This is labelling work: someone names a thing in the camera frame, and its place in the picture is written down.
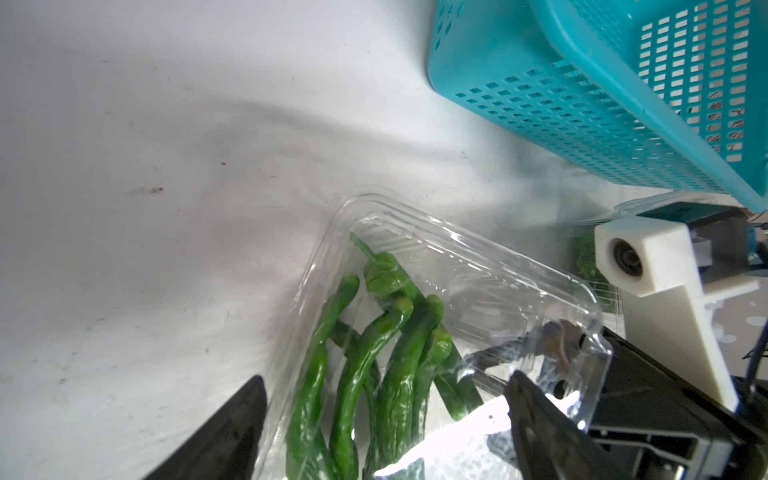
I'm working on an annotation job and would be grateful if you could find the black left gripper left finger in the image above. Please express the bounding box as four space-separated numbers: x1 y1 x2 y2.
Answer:
147 375 267 479

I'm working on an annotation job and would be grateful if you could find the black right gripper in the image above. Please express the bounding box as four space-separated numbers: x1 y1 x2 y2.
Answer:
588 329 767 479

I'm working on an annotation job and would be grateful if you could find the small green pepper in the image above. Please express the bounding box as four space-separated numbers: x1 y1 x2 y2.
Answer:
329 295 414 479
376 295 444 469
351 235 483 428
286 274 360 479

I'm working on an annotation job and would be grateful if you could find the teal plastic mesh basket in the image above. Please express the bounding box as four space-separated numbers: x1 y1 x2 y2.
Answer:
427 0 767 213

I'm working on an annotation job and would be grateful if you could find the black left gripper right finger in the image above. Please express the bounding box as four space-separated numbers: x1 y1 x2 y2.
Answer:
504 371 630 480

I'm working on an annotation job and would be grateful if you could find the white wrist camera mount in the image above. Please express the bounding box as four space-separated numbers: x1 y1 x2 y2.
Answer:
595 216 760 411

